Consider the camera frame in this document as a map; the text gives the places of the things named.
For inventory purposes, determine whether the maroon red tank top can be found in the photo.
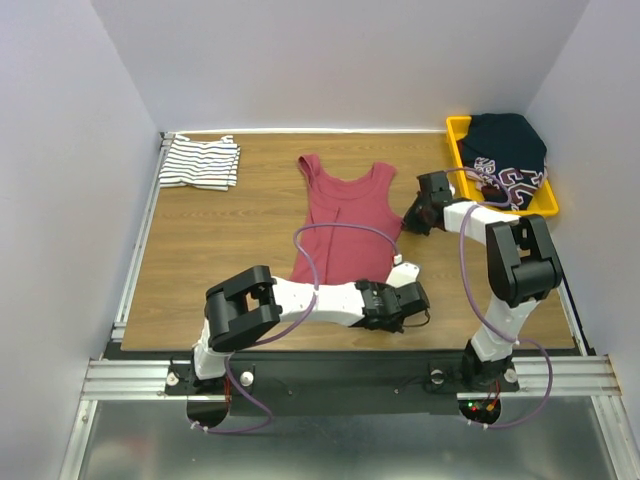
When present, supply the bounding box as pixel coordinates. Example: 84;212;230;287
290;154;402;285

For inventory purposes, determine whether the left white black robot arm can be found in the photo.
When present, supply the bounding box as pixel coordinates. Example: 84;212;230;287
187;262;430;394

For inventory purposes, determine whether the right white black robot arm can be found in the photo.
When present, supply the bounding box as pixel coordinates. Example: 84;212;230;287
403;171;564;390

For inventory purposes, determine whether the navy printed tank top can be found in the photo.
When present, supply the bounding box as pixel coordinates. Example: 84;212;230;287
457;113;547;211

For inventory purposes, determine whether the striped white folded tank top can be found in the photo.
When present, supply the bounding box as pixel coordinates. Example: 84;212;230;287
158;134;241;191

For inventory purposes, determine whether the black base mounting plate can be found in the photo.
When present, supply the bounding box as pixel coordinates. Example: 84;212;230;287
164;349;521;417

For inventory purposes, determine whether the yellow plastic tray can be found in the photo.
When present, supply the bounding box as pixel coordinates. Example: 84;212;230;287
446;113;559;217

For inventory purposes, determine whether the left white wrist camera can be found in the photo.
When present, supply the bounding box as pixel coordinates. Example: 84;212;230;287
385;254;421;288

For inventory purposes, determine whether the aluminium rail frame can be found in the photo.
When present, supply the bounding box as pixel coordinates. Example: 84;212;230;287
62;133;619;479

